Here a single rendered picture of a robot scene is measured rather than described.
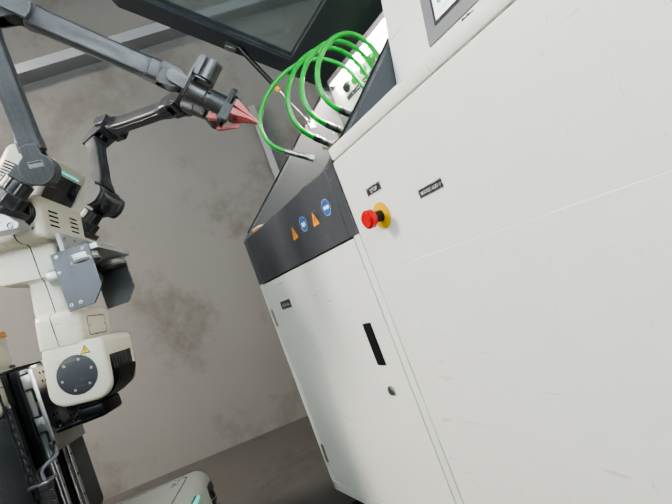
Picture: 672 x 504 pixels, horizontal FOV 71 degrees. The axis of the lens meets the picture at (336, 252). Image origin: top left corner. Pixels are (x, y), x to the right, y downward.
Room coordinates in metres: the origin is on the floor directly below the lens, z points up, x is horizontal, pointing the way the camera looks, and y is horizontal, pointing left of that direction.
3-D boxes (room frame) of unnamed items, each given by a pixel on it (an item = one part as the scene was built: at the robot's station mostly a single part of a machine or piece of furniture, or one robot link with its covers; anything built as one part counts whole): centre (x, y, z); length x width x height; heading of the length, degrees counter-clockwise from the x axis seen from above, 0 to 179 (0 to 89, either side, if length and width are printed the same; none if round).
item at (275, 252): (1.29, 0.09, 0.87); 0.62 x 0.04 x 0.16; 29
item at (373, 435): (1.28, 0.11, 0.44); 0.65 x 0.02 x 0.68; 29
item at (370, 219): (0.88, -0.09, 0.80); 0.05 x 0.04 x 0.05; 29
